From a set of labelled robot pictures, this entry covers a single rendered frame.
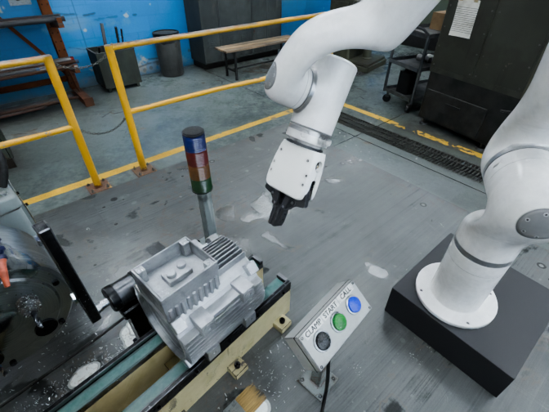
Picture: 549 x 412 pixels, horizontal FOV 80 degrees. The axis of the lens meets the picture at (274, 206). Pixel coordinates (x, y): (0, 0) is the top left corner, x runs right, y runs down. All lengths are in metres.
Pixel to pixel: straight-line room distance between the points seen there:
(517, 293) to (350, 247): 0.46
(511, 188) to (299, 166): 0.35
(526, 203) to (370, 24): 0.36
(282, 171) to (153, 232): 0.71
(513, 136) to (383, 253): 0.58
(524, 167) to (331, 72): 0.36
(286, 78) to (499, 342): 0.74
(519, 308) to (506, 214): 0.43
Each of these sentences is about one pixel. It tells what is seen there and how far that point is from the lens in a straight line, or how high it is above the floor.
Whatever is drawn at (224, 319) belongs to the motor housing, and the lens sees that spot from 0.68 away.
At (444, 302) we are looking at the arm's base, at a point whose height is 0.92.
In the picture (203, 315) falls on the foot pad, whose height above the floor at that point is 1.07.
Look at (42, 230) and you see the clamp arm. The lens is 0.64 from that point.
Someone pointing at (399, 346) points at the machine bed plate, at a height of 0.80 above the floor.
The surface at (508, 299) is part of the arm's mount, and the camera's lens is 1.04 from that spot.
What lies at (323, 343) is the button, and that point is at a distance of 0.61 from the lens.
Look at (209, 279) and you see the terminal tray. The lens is 0.64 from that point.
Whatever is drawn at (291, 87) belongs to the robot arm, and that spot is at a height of 1.42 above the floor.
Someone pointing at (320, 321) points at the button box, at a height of 1.08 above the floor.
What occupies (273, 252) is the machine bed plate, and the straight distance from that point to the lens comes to 1.11.
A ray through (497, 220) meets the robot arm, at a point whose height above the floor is 1.24.
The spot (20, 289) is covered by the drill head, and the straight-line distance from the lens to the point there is 0.80.
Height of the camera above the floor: 1.60
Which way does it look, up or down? 38 degrees down
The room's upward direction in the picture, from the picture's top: straight up
